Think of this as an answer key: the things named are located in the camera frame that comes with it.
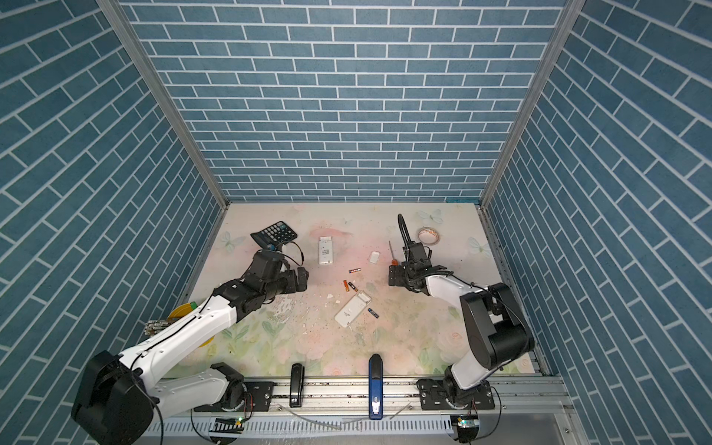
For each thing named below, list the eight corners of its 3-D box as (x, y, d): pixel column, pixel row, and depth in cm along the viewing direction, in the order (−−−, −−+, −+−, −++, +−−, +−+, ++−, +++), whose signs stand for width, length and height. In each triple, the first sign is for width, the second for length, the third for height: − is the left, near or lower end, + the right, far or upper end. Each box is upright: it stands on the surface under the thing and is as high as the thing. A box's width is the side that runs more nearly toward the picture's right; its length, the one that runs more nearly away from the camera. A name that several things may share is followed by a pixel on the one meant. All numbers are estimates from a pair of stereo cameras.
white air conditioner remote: (319, 265, 103) (318, 262, 102) (320, 240, 111) (319, 236, 109) (332, 264, 104) (331, 261, 102) (332, 239, 111) (331, 236, 110)
